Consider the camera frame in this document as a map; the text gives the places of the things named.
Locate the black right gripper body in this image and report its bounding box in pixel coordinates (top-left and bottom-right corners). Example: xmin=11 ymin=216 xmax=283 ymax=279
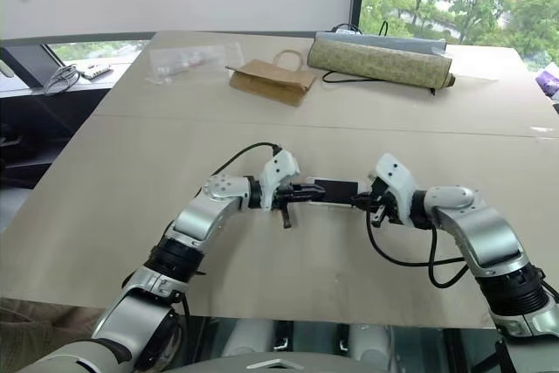
xmin=366 ymin=180 xmax=403 ymax=226

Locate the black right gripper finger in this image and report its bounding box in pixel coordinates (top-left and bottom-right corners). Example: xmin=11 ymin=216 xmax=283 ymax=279
xmin=349 ymin=190 xmax=375 ymax=209
xmin=370 ymin=208 xmax=391 ymax=229

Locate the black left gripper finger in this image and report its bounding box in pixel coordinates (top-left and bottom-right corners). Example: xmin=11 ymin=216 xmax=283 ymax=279
xmin=279 ymin=206 xmax=296 ymax=231
xmin=290 ymin=183 xmax=327 ymax=204

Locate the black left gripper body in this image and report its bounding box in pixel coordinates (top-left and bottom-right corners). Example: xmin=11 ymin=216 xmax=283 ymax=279
xmin=271 ymin=180 xmax=303 ymax=213

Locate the clear plastic phone case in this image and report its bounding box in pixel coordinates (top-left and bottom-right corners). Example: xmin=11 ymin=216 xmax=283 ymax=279
xmin=303 ymin=175 xmax=373 ymax=210

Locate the brown paper bag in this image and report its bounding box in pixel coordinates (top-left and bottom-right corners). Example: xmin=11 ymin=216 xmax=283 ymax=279
xmin=224 ymin=48 xmax=318 ymax=108

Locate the white rounded robot leg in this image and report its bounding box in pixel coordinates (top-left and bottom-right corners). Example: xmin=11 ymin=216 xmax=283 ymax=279
xmin=224 ymin=319 xmax=274 ymax=355
xmin=349 ymin=322 xmax=394 ymax=359

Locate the grey robot torso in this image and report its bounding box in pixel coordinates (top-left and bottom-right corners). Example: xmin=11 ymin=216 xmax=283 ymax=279
xmin=17 ymin=340 xmax=350 ymax=373

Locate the clear plastic bag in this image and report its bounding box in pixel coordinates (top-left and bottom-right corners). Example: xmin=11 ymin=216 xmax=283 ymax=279
xmin=145 ymin=42 xmax=244 ymax=86

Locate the purple patterned item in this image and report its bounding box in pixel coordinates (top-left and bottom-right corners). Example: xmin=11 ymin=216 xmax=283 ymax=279
xmin=535 ymin=63 xmax=559 ymax=101

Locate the black side cabinet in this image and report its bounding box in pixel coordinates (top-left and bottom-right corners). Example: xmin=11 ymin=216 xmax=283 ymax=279
xmin=0 ymin=40 xmax=152 ymax=193

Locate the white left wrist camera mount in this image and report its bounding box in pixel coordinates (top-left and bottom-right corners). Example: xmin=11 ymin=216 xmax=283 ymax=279
xmin=258 ymin=149 xmax=301 ymax=212

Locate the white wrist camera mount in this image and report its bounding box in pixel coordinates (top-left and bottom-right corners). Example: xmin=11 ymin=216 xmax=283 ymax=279
xmin=258 ymin=149 xmax=301 ymax=212
xmin=369 ymin=153 xmax=419 ymax=225

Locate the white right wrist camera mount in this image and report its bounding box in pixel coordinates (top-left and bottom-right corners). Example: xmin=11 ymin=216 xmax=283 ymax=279
xmin=369 ymin=153 xmax=419 ymax=225

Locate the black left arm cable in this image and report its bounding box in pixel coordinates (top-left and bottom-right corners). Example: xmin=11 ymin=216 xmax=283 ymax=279
xmin=203 ymin=142 xmax=284 ymax=193

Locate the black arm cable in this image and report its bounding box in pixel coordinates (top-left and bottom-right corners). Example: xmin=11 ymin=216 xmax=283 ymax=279
xmin=203 ymin=142 xmax=284 ymax=193
xmin=365 ymin=204 xmax=471 ymax=290

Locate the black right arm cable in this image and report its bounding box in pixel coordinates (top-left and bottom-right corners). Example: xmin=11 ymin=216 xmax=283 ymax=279
xmin=365 ymin=204 xmax=471 ymax=290

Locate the grey cable bundle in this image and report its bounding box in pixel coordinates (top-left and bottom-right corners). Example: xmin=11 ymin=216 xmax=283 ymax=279
xmin=42 ymin=64 xmax=83 ymax=95

